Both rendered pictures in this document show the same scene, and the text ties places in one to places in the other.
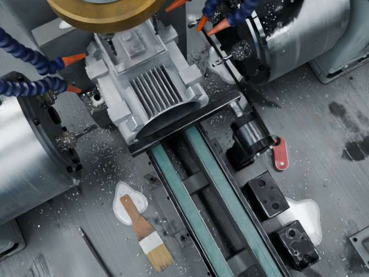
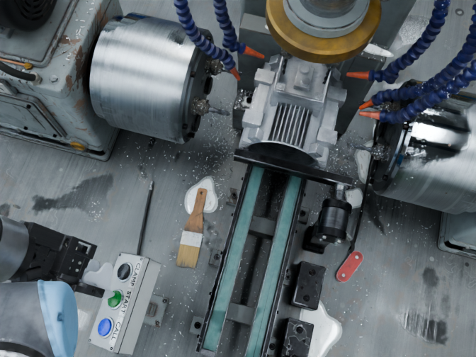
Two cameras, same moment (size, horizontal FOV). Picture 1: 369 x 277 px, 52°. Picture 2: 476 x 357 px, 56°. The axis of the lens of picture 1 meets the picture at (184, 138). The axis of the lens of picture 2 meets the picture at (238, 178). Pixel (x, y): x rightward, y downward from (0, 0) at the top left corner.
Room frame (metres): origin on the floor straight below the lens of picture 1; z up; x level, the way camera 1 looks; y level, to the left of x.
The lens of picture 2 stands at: (-0.11, -0.11, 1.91)
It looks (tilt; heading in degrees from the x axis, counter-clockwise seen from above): 71 degrees down; 36
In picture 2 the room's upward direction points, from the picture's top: 3 degrees clockwise
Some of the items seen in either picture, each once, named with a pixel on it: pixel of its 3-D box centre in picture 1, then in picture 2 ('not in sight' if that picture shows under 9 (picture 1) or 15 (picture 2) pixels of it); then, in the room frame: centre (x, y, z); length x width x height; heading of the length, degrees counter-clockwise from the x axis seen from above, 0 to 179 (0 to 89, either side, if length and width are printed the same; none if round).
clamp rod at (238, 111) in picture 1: (241, 117); (338, 201); (0.23, -0.12, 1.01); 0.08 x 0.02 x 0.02; 24
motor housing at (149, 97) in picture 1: (146, 83); (291, 117); (0.32, 0.07, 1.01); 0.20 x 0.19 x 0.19; 24
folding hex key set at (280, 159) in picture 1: (279, 153); (349, 266); (0.19, -0.24, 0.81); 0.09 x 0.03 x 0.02; 179
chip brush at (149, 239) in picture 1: (144, 231); (194, 227); (0.03, 0.12, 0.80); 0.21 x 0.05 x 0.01; 28
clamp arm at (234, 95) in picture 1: (185, 123); (292, 169); (0.23, 0.00, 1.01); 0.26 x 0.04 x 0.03; 114
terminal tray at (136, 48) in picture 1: (130, 46); (302, 79); (0.36, 0.09, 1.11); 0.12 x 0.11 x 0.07; 24
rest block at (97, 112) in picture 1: (102, 105); (248, 110); (0.34, 0.20, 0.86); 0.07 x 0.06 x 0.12; 114
